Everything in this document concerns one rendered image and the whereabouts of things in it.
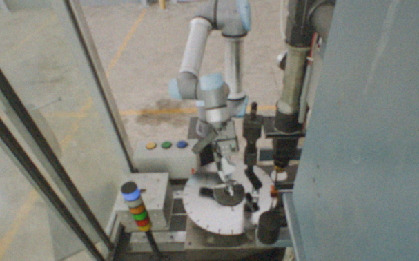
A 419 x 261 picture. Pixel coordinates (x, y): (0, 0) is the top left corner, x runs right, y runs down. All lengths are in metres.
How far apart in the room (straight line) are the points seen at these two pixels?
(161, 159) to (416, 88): 1.11
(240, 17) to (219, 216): 0.78
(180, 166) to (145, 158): 0.16
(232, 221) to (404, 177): 0.73
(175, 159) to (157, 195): 0.23
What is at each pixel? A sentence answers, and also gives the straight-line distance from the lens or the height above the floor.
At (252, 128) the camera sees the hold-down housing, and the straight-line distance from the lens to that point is 0.79.
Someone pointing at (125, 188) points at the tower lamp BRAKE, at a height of 1.16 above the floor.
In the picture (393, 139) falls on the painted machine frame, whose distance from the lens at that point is 0.24.
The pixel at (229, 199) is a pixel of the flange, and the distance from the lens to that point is 0.96.
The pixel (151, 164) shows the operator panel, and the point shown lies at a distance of 1.28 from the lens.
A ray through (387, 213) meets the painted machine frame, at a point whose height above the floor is 1.54.
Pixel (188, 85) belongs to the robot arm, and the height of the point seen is 1.22.
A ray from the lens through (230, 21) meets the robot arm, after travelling 1.25.
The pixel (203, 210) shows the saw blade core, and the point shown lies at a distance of 0.95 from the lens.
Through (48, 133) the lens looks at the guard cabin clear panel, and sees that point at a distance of 0.84.
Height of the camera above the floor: 1.72
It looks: 45 degrees down
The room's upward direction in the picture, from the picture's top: 4 degrees counter-clockwise
